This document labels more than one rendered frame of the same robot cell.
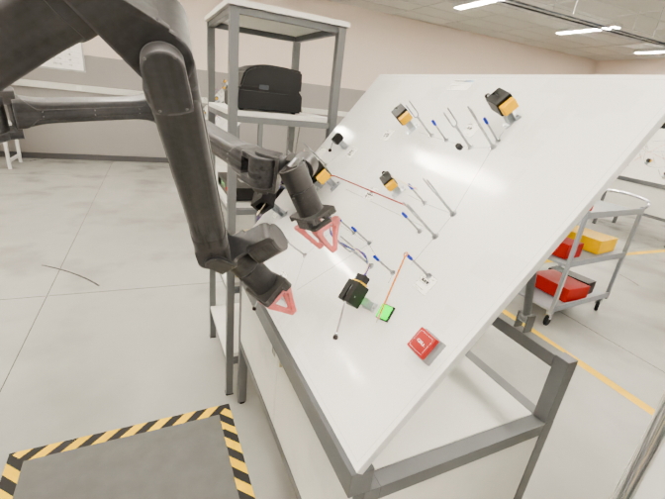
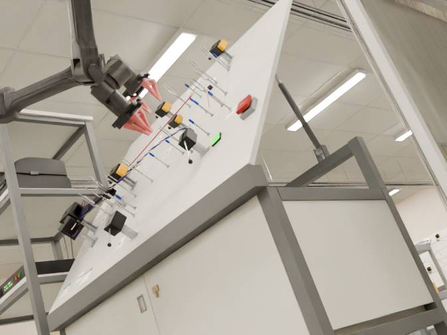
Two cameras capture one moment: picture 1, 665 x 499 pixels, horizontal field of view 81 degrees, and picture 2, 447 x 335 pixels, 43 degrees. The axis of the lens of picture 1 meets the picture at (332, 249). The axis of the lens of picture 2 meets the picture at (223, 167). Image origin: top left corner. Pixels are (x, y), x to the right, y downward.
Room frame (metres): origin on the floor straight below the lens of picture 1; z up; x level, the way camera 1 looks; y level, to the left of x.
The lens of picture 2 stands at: (-0.68, 0.46, 0.34)
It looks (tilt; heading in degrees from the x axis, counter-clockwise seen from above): 22 degrees up; 338
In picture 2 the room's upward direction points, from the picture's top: 20 degrees counter-clockwise
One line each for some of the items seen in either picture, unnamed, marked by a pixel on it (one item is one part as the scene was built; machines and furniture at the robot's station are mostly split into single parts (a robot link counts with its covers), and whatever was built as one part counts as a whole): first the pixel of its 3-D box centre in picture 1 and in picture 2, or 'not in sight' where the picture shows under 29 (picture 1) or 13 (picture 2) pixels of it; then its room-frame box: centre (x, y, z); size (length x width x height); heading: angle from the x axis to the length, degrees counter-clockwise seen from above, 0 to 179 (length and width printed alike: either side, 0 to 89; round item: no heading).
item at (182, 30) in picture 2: not in sight; (151, 75); (3.66, -0.90, 3.26); 1.27 x 0.17 x 0.07; 25
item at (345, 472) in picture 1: (275, 327); (136, 264); (1.09, 0.16, 0.83); 1.18 x 0.05 x 0.06; 27
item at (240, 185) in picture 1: (255, 185); (44, 281); (1.93, 0.42, 1.09); 0.35 x 0.33 x 0.07; 27
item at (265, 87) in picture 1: (262, 87); (29, 185); (1.90, 0.40, 1.56); 0.30 x 0.23 x 0.19; 119
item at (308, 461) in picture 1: (305, 444); (216, 304); (0.85, 0.01, 0.60); 0.55 x 0.03 x 0.39; 27
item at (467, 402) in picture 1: (352, 365); (231, 319); (1.24, -0.13, 0.60); 1.17 x 0.58 x 0.40; 27
